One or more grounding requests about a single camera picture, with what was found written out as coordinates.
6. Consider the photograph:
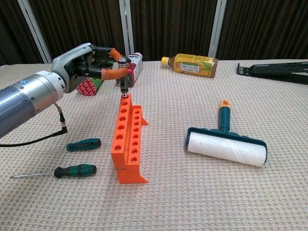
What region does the yellow tea bottle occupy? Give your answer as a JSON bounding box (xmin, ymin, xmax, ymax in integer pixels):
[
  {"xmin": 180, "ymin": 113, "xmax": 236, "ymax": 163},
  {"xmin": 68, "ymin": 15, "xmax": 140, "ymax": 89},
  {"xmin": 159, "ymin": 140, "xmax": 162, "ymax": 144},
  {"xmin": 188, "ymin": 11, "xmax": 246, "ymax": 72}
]
[{"xmin": 161, "ymin": 53, "xmax": 218, "ymax": 78}]

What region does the green Pringles can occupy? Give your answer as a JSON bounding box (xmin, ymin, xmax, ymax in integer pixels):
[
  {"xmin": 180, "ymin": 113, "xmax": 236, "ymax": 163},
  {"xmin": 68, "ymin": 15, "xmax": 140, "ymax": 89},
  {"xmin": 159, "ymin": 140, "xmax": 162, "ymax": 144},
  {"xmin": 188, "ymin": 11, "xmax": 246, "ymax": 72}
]
[{"xmin": 76, "ymin": 77, "xmax": 104, "ymax": 97}]

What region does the green and black screwdriver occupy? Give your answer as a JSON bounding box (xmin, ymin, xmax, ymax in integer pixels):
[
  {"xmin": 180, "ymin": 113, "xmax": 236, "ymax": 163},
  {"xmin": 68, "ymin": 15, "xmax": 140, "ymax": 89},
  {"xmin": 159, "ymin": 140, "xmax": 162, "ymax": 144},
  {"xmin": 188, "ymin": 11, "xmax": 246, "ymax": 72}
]
[{"xmin": 9, "ymin": 164, "xmax": 97, "ymax": 179}]

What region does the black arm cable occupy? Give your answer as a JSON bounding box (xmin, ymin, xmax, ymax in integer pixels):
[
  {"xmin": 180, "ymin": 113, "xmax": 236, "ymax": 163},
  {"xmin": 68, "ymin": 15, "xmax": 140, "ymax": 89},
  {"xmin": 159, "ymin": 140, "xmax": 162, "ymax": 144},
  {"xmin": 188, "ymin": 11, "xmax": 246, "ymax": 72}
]
[{"xmin": 0, "ymin": 102, "xmax": 68, "ymax": 147}]

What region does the beige woven tablecloth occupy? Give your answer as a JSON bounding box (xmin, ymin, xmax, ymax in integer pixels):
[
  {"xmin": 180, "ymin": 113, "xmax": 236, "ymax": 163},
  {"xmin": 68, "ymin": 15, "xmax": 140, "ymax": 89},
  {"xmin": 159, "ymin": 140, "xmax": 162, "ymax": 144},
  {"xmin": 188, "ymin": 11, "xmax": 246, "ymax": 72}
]
[{"xmin": 0, "ymin": 59, "xmax": 308, "ymax": 231}]

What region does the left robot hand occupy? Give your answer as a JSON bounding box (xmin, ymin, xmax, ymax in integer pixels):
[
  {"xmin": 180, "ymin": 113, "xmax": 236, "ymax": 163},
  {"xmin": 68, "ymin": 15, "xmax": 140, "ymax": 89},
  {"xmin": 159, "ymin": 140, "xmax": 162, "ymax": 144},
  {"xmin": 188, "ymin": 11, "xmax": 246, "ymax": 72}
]
[{"xmin": 51, "ymin": 42, "xmax": 128, "ymax": 94}]

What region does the orange screwdriver rack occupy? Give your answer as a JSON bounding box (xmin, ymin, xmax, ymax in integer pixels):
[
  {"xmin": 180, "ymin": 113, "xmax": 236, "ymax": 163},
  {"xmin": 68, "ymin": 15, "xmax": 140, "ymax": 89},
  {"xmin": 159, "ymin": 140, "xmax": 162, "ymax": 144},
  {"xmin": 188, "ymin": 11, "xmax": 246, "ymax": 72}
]
[{"xmin": 110, "ymin": 93, "xmax": 150, "ymax": 184}]

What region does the teal lint roller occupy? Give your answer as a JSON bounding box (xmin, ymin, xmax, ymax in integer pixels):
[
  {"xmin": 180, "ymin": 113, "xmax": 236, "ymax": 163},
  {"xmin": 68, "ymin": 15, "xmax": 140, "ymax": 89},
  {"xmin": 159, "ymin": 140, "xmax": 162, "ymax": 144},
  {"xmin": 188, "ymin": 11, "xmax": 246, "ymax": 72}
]
[{"xmin": 184, "ymin": 99, "xmax": 268, "ymax": 167}]

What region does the black folding stand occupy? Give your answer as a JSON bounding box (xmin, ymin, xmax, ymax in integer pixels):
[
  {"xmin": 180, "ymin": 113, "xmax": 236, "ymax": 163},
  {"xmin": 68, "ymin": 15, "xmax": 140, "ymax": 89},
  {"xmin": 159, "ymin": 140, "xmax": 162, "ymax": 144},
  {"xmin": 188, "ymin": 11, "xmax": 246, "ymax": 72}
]
[{"xmin": 237, "ymin": 61, "xmax": 308, "ymax": 85}]

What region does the grey metal partition post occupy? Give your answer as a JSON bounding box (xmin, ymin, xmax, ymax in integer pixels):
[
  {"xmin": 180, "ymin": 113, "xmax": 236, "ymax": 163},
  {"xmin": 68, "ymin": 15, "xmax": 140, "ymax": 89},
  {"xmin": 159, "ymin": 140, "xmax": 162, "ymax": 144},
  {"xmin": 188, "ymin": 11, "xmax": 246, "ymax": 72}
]
[
  {"xmin": 119, "ymin": 0, "xmax": 135, "ymax": 56},
  {"xmin": 208, "ymin": 0, "xmax": 227, "ymax": 58},
  {"xmin": 17, "ymin": 0, "xmax": 53, "ymax": 64}
]

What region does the slim teal screwdriver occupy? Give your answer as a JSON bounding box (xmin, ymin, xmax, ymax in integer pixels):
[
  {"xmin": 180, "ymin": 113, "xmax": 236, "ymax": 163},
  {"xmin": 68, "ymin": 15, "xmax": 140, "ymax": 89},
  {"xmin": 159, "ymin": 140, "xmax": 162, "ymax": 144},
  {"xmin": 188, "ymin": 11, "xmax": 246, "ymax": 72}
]
[{"xmin": 40, "ymin": 138, "xmax": 102, "ymax": 153}]

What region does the red NFC juice bottle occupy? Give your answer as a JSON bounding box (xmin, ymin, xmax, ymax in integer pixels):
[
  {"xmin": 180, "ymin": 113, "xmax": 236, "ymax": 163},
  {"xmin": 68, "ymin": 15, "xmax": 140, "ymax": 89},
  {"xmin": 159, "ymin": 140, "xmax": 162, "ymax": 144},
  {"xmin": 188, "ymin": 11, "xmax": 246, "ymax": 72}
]
[{"xmin": 115, "ymin": 51, "xmax": 144, "ymax": 87}]

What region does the grey metal precision screwdriver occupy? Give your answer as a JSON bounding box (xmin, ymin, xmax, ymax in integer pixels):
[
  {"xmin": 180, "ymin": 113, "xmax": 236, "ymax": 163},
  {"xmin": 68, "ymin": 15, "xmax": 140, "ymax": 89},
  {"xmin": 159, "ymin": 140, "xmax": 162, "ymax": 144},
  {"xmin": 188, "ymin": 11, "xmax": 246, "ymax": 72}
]
[{"xmin": 117, "ymin": 57, "xmax": 132, "ymax": 99}]

